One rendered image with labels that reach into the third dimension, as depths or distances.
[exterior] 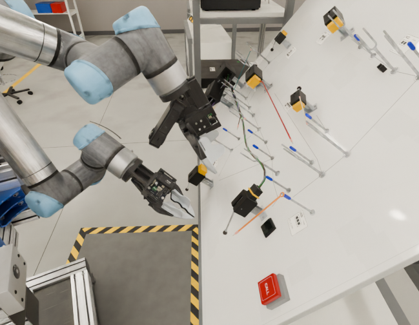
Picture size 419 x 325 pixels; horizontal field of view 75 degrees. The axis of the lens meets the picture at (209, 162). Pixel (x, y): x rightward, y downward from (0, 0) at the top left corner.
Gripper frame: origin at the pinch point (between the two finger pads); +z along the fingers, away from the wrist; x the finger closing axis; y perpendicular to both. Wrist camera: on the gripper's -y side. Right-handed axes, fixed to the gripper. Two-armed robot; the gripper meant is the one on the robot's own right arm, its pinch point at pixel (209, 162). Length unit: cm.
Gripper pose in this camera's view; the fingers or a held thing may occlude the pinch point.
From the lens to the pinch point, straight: 67.0
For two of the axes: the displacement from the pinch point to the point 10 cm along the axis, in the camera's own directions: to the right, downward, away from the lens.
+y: 8.7, -4.7, -1.3
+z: 4.7, 7.3, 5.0
